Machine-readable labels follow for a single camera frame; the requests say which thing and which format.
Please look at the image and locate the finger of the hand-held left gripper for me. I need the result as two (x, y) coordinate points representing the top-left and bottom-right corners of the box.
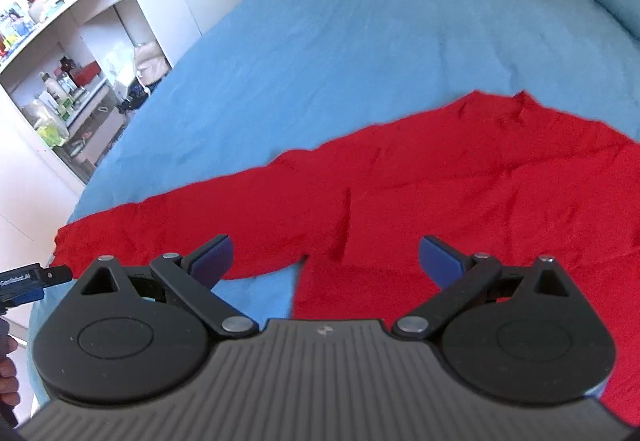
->
(41, 266), (74, 290)

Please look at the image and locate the white bottle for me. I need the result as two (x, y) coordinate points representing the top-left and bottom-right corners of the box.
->
(39, 72), (69, 118)

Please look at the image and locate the beige bag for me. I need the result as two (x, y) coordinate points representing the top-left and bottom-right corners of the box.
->
(133, 42), (172, 84)

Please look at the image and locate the red long-sleeved shirt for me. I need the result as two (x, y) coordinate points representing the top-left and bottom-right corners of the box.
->
(54, 90), (640, 428)

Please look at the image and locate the black bag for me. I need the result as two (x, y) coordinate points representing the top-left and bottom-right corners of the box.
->
(117, 80), (152, 114)

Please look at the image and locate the bed with blue sheet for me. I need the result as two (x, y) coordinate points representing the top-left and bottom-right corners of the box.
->
(27, 0), (640, 422)

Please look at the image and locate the white shelf unit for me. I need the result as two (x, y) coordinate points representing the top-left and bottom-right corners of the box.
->
(0, 0), (175, 188)

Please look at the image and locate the red box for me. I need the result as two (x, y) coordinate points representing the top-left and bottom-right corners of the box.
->
(75, 62), (102, 86)

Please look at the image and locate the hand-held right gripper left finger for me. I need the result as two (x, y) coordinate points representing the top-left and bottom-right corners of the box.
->
(74, 234), (258, 338)

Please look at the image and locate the yellow-green bag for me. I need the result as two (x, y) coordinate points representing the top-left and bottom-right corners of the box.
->
(36, 117), (71, 149)

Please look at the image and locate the person's left hand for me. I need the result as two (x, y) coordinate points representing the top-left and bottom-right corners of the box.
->
(0, 321), (20, 405)

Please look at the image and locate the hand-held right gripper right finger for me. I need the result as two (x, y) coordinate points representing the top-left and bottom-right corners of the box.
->
(391, 235), (575, 338)

